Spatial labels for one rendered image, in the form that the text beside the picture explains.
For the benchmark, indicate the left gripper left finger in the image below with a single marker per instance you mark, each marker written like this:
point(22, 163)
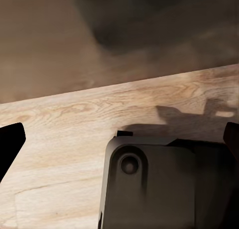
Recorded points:
point(12, 138)

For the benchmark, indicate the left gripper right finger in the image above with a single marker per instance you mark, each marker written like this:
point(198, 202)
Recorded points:
point(231, 138)

